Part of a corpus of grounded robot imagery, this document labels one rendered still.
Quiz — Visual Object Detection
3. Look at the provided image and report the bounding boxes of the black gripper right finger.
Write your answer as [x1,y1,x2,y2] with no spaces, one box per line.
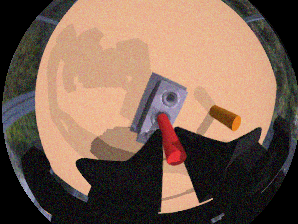
[174,127,262,204]

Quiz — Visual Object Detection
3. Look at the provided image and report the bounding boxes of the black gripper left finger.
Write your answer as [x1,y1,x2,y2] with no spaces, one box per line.
[76,129,164,212]

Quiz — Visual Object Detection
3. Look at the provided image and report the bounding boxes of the red peg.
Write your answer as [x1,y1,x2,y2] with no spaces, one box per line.
[158,113,188,167]

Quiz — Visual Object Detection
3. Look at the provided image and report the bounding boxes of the orange cylinder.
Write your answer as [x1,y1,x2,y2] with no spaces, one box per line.
[210,104,241,132]

